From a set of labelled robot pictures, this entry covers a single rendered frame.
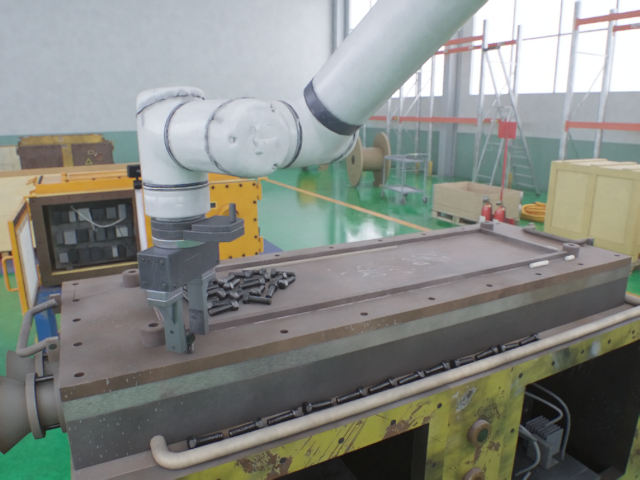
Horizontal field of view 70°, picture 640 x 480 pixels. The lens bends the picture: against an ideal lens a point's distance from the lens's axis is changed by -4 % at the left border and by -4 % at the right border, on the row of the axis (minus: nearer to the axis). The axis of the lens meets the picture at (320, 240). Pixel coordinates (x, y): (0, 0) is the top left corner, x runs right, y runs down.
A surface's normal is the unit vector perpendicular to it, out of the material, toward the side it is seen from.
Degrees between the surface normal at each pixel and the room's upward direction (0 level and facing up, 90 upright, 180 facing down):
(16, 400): 50
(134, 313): 0
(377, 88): 134
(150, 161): 91
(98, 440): 90
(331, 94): 98
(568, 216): 90
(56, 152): 90
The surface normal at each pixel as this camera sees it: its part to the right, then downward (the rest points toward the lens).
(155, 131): -0.65, 0.11
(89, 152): 0.47, 0.23
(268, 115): 0.72, 0.07
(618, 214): -0.90, 0.11
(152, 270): -0.30, 0.25
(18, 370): 0.72, -0.55
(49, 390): 0.20, -0.76
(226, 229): 0.08, 0.26
